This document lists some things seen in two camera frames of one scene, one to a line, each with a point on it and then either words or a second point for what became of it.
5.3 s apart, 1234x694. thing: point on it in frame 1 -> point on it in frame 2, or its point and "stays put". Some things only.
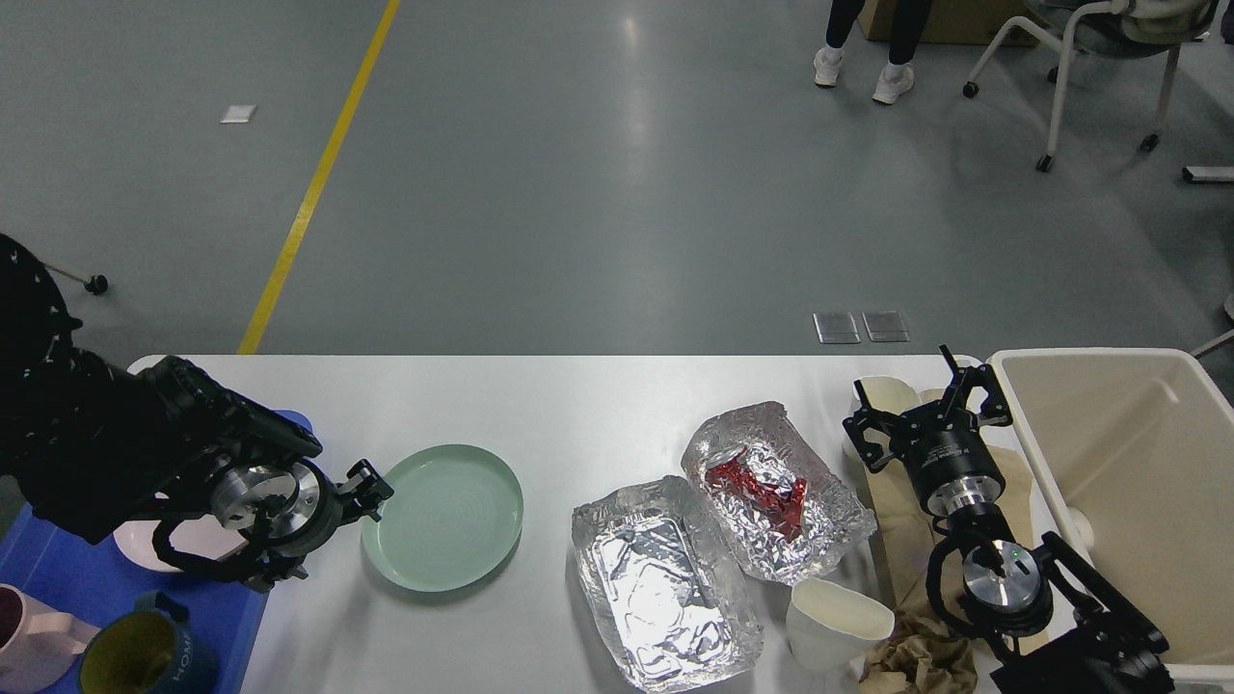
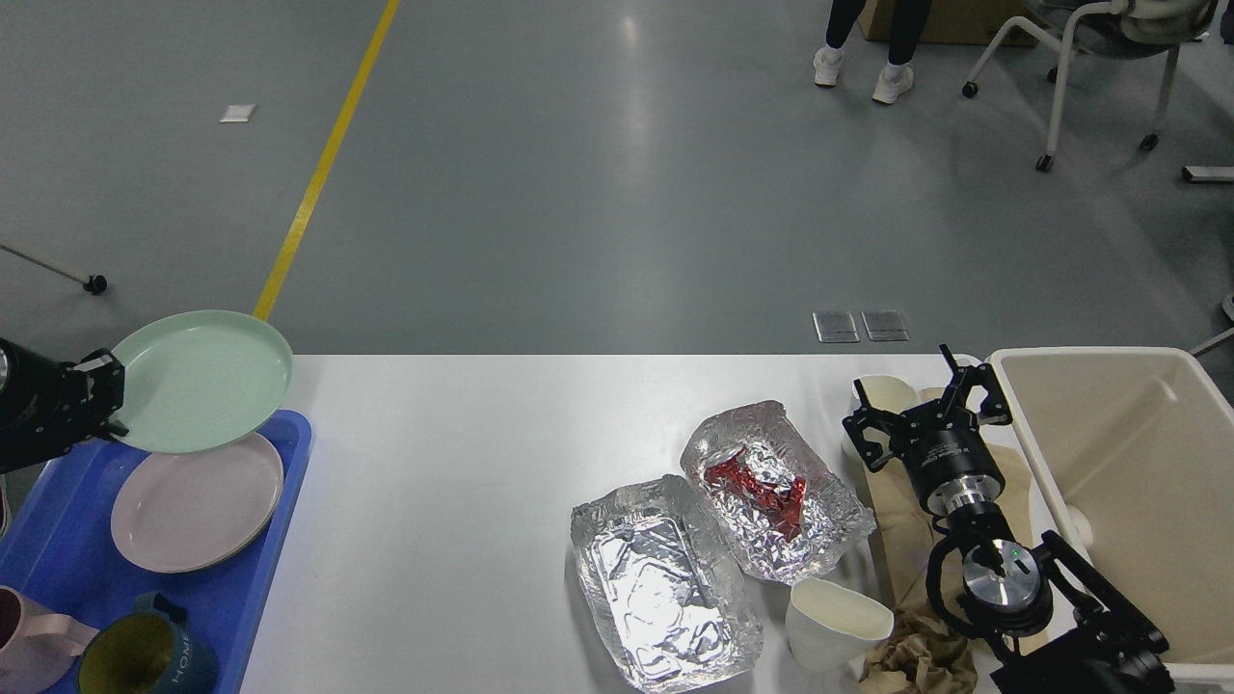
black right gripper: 950,458 stays put
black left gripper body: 285,511 -> 46,406
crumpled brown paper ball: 924,655 stays put
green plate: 453,520 -> 196,380
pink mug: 38,642 stays put
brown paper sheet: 905,526 stays put
